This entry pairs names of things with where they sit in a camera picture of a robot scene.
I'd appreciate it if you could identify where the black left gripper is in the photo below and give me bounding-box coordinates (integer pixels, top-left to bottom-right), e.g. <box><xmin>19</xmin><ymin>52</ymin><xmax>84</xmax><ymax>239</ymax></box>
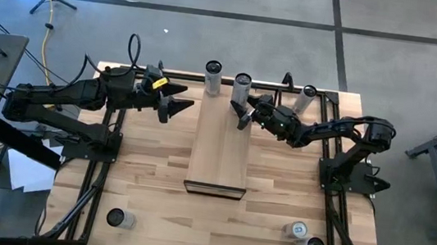
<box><xmin>130</xmin><ymin>78</ymin><xmax>197</xmax><ymax>127</ymax></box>

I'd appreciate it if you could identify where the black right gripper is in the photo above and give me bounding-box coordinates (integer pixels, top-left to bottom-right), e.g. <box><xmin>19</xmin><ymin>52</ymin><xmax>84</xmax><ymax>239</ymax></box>
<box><xmin>226</xmin><ymin>92</ymin><xmax>297</xmax><ymax>143</ymax></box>

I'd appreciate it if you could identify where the white beverage can silver lid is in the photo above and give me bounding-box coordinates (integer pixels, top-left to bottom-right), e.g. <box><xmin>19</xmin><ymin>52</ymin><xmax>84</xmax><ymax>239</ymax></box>
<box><xmin>280</xmin><ymin>218</ymin><xmax>311</xmax><ymax>242</ymax></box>

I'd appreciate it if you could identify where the black diagonal beam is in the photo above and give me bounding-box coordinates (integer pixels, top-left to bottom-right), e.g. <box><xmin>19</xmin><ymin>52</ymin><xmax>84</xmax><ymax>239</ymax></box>
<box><xmin>0</xmin><ymin>116</ymin><xmax>67</xmax><ymax>171</ymax></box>

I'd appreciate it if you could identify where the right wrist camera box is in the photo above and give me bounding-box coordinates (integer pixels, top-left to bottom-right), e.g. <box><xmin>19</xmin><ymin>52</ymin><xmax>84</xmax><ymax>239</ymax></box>
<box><xmin>260</xmin><ymin>93</ymin><xmax>279</xmax><ymax>112</ymax></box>

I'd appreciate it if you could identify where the yellow cable tag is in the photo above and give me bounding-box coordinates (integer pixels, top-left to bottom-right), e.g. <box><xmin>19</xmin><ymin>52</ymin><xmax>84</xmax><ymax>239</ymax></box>
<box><xmin>151</xmin><ymin>75</ymin><xmax>167</xmax><ymax>91</ymax></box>

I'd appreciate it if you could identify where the wooden shelf black metal frame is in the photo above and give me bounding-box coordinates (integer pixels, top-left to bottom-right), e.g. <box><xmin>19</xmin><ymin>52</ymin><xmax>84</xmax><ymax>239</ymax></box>
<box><xmin>181</xmin><ymin>79</ymin><xmax>260</xmax><ymax>202</ymax></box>

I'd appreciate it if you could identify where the black camera cable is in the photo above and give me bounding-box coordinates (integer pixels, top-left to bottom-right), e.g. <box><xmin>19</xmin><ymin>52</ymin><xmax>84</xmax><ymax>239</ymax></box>
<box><xmin>124</xmin><ymin>32</ymin><xmax>144</xmax><ymax>71</ymax></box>

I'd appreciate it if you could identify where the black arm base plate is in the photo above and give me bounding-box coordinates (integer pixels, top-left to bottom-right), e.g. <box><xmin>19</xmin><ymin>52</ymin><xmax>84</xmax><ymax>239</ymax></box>
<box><xmin>315</xmin><ymin>156</ymin><xmax>394</xmax><ymax>200</ymax></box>
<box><xmin>59</xmin><ymin>124</ymin><xmax>125</xmax><ymax>166</ymax></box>

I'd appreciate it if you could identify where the yellow floor cable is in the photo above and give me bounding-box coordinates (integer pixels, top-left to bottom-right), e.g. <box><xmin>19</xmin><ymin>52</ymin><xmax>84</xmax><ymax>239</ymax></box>
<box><xmin>35</xmin><ymin>0</ymin><xmax>63</xmax><ymax>88</ymax></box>

